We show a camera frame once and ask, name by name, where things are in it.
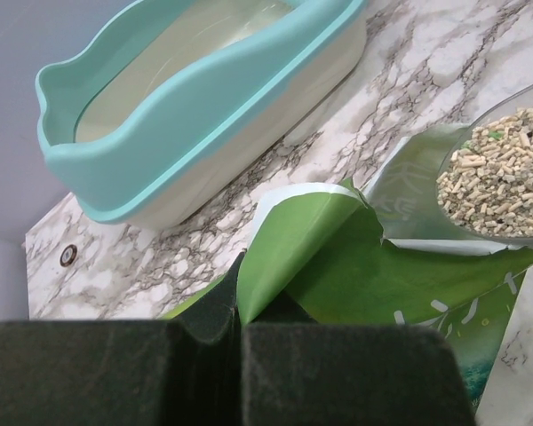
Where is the teal and white litter box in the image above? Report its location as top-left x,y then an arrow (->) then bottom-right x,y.
36,1 -> 367,230

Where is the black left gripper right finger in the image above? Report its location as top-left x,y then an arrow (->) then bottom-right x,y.
241,322 -> 476,425

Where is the clear plastic litter scoop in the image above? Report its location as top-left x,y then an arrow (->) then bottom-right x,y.
434,75 -> 533,243

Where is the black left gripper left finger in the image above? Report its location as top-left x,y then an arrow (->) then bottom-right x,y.
0,264 -> 241,425

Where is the beige cat litter pile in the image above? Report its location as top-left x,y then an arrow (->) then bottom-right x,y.
435,105 -> 533,237

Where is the green cat litter bag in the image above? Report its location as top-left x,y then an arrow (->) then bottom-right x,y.
171,125 -> 533,406

